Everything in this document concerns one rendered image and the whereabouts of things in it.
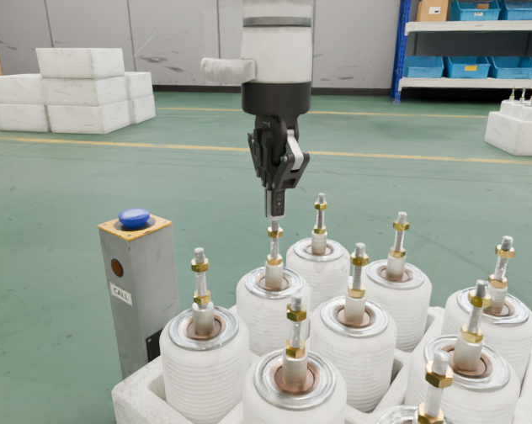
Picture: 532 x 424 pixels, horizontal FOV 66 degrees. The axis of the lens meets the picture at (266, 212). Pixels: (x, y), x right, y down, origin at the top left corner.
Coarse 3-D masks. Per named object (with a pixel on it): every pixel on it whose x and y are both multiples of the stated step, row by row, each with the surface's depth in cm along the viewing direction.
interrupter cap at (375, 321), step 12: (336, 300) 49; (324, 312) 47; (336, 312) 47; (372, 312) 47; (384, 312) 47; (324, 324) 45; (336, 324) 45; (348, 324) 45; (360, 324) 45; (372, 324) 45; (384, 324) 45; (348, 336) 43; (360, 336) 43; (372, 336) 43
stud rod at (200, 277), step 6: (198, 252) 41; (204, 252) 41; (198, 258) 41; (204, 258) 41; (198, 276) 42; (204, 276) 42; (198, 282) 42; (204, 282) 42; (198, 288) 42; (204, 288) 42; (198, 294) 43; (204, 294) 43; (204, 306) 43
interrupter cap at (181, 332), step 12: (192, 312) 47; (216, 312) 47; (228, 312) 47; (180, 324) 45; (192, 324) 45; (216, 324) 45; (228, 324) 45; (180, 336) 43; (192, 336) 43; (204, 336) 43; (216, 336) 43; (228, 336) 43; (192, 348) 41; (204, 348) 41; (216, 348) 41
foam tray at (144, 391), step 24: (432, 312) 59; (432, 336) 54; (408, 360) 50; (528, 360) 52; (120, 384) 46; (144, 384) 46; (528, 384) 46; (120, 408) 46; (144, 408) 43; (168, 408) 43; (240, 408) 43; (384, 408) 43; (528, 408) 43
